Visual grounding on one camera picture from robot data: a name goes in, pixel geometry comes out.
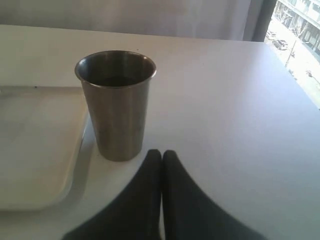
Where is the stainless steel tumbler cup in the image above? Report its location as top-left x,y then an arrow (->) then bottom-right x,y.
74,50 -> 157,162

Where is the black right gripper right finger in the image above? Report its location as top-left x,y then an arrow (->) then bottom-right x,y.
162,150 -> 265,240

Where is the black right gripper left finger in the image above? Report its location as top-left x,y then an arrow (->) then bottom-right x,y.
63,149 -> 162,240

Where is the white rectangular plastic tray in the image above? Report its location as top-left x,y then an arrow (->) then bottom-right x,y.
0,86 -> 88,211

